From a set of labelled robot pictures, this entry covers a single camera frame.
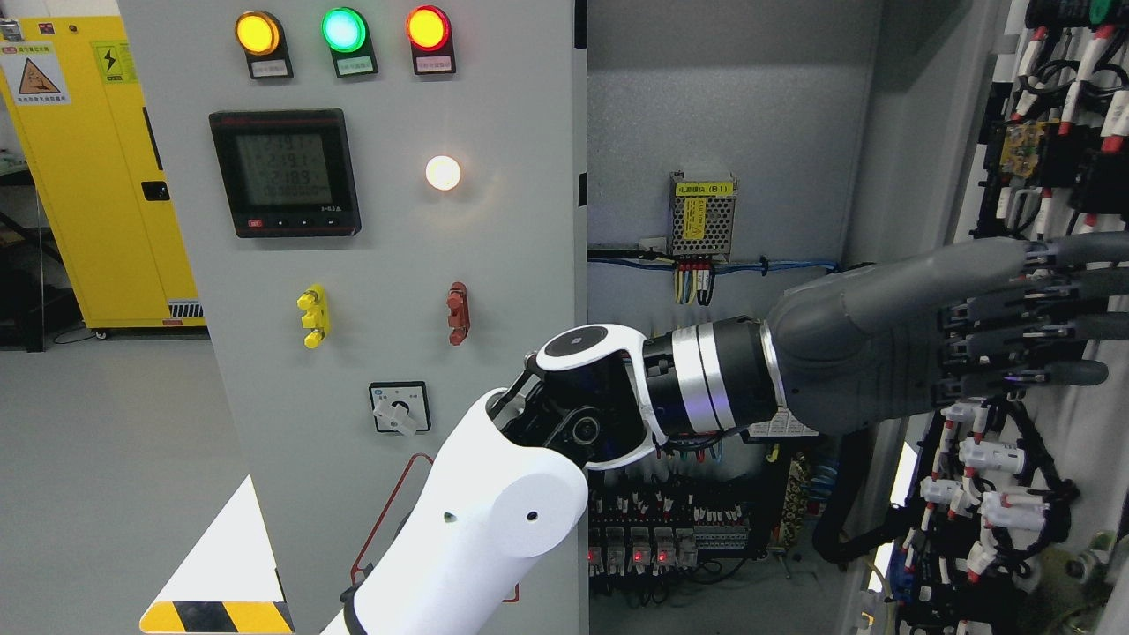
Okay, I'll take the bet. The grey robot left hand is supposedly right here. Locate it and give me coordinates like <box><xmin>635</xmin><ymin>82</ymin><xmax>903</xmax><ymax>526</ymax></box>
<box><xmin>762</xmin><ymin>232</ymin><xmax>1128</xmax><ymax>437</ymax></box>

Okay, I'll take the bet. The grey cabinet door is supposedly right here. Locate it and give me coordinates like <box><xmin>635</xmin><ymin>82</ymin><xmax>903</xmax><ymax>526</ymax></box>
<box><xmin>831</xmin><ymin>1</ymin><xmax>1126</xmax><ymax>634</ymax></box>
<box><xmin>119</xmin><ymin>1</ymin><xmax>586</xmax><ymax>634</ymax></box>

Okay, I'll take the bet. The metal mesh power supply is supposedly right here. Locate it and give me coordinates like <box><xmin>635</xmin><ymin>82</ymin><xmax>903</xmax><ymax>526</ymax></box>
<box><xmin>669</xmin><ymin>169</ymin><xmax>739</xmax><ymax>262</ymax></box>

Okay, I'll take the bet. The black relay terminal row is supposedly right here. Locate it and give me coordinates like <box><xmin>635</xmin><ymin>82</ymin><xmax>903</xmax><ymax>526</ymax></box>
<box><xmin>587</xmin><ymin>475</ymin><xmax>765</xmax><ymax>581</ymax></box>

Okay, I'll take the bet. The white glowing indicator light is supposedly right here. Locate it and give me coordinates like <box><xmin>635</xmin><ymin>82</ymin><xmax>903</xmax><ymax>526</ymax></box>
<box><xmin>425</xmin><ymin>155</ymin><xmax>462</xmax><ymax>191</ymax></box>

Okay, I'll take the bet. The red indicator light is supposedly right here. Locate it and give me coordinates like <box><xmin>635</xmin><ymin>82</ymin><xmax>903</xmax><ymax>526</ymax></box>
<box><xmin>406</xmin><ymin>5</ymin><xmax>456</xmax><ymax>76</ymax></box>

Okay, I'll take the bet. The green indicator light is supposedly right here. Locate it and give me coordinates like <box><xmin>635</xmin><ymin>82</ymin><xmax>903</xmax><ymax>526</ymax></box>
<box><xmin>321</xmin><ymin>5</ymin><xmax>379</xmax><ymax>78</ymax></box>

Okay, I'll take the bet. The black digital power meter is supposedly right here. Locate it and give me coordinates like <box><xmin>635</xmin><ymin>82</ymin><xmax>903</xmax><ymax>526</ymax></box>
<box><xmin>208</xmin><ymin>108</ymin><xmax>364</xmax><ymax>238</ymax></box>

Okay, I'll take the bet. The yellow indicator light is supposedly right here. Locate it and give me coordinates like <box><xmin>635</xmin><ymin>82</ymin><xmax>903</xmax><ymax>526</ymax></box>
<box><xmin>234</xmin><ymin>11</ymin><xmax>294</xmax><ymax>80</ymax></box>

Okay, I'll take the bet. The yellow safety cabinet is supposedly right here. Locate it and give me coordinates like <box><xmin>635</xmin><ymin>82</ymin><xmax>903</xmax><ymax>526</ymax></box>
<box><xmin>3</xmin><ymin>16</ymin><xmax>205</xmax><ymax>331</ymax></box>

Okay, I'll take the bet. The black right cable conduit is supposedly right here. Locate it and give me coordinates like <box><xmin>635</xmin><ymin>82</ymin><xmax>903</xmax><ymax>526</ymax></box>
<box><xmin>811</xmin><ymin>430</ymin><xmax>901</xmax><ymax>565</ymax></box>

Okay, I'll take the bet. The red terminal post block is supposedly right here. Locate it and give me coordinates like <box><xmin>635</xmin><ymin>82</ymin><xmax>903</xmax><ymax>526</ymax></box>
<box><xmin>446</xmin><ymin>281</ymin><xmax>471</xmax><ymax>347</ymax></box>

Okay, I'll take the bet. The white rotary selector switch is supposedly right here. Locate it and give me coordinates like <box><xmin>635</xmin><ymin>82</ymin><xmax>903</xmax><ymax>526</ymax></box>
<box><xmin>368</xmin><ymin>381</ymin><xmax>432</xmax><ymax>437</ymax></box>

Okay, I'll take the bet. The yellow terminal post block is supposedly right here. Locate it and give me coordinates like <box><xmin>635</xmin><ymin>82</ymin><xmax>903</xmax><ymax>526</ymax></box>
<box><xmin>295</xmin><ymin>284</ymin><xmax>332</xmax><ymax>350</ymax></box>

